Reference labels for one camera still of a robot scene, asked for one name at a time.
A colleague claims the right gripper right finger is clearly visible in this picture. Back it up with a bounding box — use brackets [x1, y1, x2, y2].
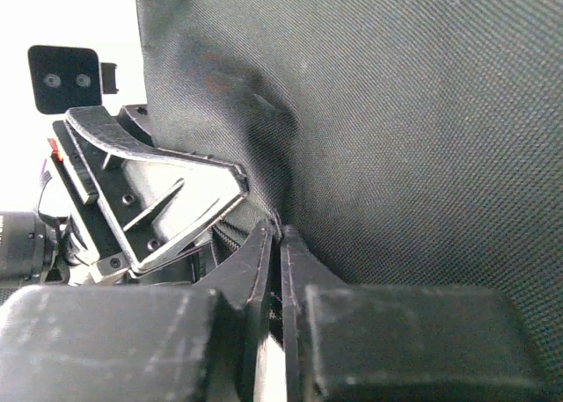
[280, 226, 545, 401]

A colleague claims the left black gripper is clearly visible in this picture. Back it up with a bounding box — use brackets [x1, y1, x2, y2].
[43, 106, 249, 286]

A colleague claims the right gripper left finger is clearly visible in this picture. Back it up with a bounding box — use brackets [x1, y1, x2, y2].
[1, 221, 274, 401]

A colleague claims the black student backpack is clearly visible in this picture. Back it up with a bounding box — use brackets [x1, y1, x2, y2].
[136, 0, 562, 393]

